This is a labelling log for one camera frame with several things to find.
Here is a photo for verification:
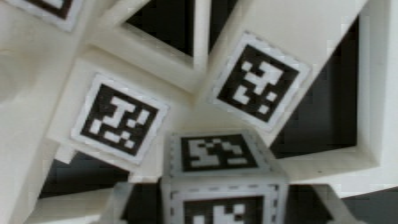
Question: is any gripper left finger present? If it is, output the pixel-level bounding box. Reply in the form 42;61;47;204
97;182;164;224

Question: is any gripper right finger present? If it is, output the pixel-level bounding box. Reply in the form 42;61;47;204
287;184;369;224

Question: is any white tagged cube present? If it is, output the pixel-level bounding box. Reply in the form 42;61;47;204
161;129;289;224

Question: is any white chair back frame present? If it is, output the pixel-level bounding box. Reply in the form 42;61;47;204
0;0;398;224

